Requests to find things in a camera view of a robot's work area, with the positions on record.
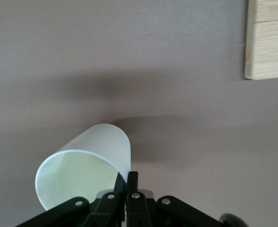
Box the bamboo cutting board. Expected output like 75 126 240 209
244 0 278 80

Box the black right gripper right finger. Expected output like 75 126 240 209
126 170 154 227

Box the white paper cup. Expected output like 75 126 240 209
35 123 133 212

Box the brown table cloth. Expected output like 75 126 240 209
0 0 278 227

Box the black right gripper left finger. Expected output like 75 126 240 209
83 172 126 227

